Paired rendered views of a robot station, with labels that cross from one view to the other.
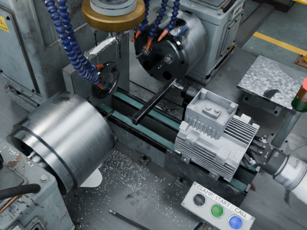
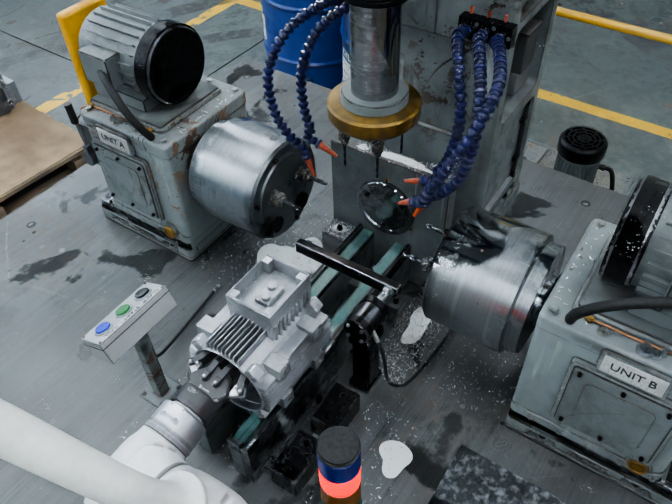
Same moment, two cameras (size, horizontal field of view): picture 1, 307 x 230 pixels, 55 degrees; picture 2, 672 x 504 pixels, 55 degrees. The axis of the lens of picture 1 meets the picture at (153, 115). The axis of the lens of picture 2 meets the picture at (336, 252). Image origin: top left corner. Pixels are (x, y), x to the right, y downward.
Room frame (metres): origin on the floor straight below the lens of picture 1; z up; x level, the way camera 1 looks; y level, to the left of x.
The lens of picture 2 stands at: (0.79, -0.93, 2.02)
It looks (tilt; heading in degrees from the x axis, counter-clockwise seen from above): 46 degrees down; 95
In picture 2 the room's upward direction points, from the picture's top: 2 degrees counter-clockwise
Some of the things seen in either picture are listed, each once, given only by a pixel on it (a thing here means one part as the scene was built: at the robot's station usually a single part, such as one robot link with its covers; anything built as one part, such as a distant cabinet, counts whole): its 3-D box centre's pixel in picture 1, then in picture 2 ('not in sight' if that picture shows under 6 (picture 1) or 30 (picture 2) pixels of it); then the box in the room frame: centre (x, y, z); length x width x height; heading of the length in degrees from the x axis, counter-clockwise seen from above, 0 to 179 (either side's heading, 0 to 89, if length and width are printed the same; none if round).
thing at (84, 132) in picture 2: not in sight; (94, 133); (0.08, 0.39, 1.07); 0.08 x 0.07 x 0.20; 59
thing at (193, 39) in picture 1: (175, 43); (504, 284); (1.05, -0.07, 1.04); 0.41 x 0.25 x 0.25; 149
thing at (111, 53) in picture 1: (94, 82); (397, 206); (0.84, 0.24, 0.97); 0.30 x 0.11 x 0.34; 149
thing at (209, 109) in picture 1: (210, 113); (270, 297); (0.60, -0.17, 1.11); 0.12 x 0.11 x 0.07; 60
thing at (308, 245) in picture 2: (156, 100); (346, 267); (0.73, 0.00, 1.01); 0.26 x 0.04 x 0.03; 149
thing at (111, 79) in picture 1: (106, 80); (384, 208); (0.81, 0.18, 1.02); 0.15 x 0.02 x 0.15; 149
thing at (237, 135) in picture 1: (215, 138); (262, 342); (0.58, -0.20, 1.02); 0.20 x 0.19 x 0.19; 60
